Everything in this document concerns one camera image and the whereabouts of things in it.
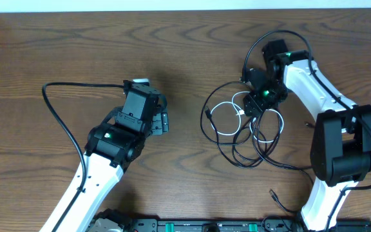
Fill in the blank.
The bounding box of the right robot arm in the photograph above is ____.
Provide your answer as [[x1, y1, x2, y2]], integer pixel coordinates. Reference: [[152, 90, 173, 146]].
[[242, 39, 371, 231]]

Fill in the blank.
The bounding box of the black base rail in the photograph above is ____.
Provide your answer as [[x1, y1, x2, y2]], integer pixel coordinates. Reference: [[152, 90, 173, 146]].
[[85, 208, 371, 232]]

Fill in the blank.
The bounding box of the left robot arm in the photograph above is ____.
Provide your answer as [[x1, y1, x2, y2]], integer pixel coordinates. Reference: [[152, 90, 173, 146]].
[[41, 79, 169, 231]]

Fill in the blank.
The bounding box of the white usb cable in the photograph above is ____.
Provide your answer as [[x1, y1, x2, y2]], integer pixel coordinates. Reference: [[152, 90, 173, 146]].
[[209, 90, 285, 144]]

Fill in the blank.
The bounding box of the black usb cable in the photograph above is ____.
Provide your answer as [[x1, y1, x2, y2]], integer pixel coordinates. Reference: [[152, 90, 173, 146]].
[[230, 109, 315, 215], [200, 80, 270, 169]]

